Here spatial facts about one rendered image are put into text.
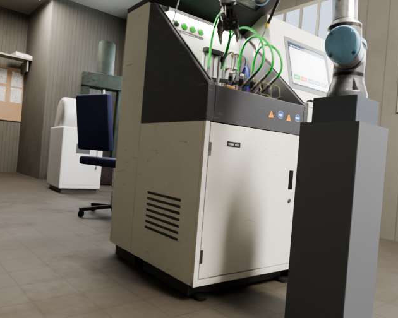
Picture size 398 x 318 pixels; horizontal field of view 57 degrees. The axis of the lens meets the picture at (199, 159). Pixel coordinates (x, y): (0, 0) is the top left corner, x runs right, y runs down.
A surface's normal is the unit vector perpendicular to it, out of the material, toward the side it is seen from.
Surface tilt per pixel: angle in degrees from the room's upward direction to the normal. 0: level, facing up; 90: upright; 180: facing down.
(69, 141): 90
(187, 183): 90
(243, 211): 90
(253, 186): 90
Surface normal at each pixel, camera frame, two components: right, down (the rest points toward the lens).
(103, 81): 0.41, 0.04
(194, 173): -0.79, -0.06
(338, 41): -0.50, 0.10
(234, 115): 0.61, 0.05
